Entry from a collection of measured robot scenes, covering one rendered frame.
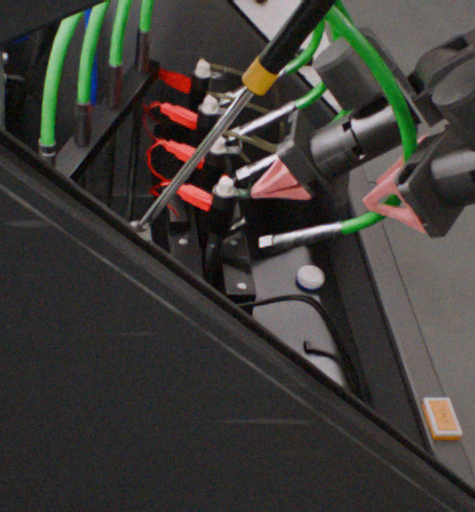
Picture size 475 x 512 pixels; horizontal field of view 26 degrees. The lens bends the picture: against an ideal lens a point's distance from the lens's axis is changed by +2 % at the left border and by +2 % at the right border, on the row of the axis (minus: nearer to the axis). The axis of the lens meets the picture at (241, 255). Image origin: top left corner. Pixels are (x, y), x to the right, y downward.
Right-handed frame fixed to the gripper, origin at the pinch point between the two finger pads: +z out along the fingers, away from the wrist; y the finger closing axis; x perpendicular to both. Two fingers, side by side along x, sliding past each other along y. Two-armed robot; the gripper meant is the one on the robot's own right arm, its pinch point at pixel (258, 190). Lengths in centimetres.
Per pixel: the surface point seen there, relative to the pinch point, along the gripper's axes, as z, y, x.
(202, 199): 6.1, 2.8, 0.7
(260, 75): -26, 27, 33
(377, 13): 65, -102, -252
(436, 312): 46, -115, -101
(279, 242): -3.8, -1.0, 10.4
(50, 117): 8.7, 22.9, 6.7
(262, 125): 2.4, -0.7, -15.5
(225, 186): 1.9, 3.4, 1.7
